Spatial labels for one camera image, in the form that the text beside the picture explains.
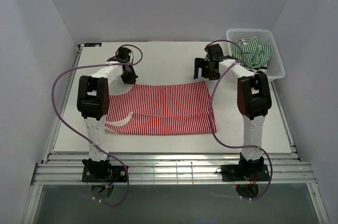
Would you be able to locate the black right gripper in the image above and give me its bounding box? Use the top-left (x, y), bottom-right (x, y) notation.
top-left (194, 58), bottom-right (221, 81)

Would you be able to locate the green white striped tank top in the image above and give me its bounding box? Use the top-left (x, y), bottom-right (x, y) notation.
top-left (230, 37), bottom-right (272, 69)

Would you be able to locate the red white striped tank top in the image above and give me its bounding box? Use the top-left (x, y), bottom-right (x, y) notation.
top-left (105, 81), bottom-right (217, 136)

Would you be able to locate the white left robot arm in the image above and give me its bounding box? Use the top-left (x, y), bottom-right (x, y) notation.
top-left (77, 45), bottom-right (138, 182)

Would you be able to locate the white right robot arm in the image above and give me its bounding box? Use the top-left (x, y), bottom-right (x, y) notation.
top-left (193, 42), bottom-right (272, 180)

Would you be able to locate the black white striped tank top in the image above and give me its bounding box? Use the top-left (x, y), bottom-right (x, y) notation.
top-left (248, 64), bottom-right (267, 73)

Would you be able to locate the blue label sticker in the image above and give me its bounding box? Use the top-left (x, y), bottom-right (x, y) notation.
top-left (84, 43), bottom-right (102, 47)

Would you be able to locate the white perforated plastic basket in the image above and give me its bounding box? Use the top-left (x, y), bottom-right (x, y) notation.
top-left (226, 29), bottom-right (285, 81)

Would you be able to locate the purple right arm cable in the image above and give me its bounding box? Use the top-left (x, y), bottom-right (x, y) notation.
top-left (203, 39), bottom-right (273, 201)

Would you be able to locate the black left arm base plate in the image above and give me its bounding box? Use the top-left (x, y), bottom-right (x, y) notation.
top-left (81, 158), bottom-right (128, 183)

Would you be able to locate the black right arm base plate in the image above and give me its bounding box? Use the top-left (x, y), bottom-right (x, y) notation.
top-left (216, 154), bottom-right (270, 182)

